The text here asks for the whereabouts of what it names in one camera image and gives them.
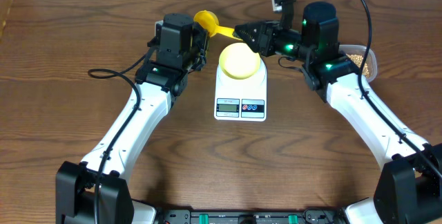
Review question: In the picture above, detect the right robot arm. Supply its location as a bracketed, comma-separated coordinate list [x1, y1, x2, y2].
[234, 1, 441, 223]

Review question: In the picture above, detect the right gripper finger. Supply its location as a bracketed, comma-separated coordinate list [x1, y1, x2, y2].
[234, 22, 258, 37]
[234, 33, 258, 53]

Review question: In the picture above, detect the yellow measuring scoop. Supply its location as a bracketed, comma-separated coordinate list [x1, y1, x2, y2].
[193, 10, 242, 41]

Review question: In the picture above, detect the clear plastic container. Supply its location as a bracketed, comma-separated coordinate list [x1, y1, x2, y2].
[339, 44, 378, 82]

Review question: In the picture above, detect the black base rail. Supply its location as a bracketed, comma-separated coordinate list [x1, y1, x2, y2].
[153, 208, 347, 224]

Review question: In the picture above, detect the white digital kitchen scale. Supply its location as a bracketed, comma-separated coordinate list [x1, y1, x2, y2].
[213, 59, 267, 122]

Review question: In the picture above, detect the pile of soybeans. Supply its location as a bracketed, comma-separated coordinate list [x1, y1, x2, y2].
[347, 53, 371, 79]

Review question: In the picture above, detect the right black cable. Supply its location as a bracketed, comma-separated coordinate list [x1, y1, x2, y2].
[278, 0, 442, 180]

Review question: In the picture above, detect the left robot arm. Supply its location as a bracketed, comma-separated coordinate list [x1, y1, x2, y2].
[55, 13, 210, 223]

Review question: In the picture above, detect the yellow plastic bowl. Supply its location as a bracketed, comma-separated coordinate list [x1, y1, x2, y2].
[218, 43, 261, 80]

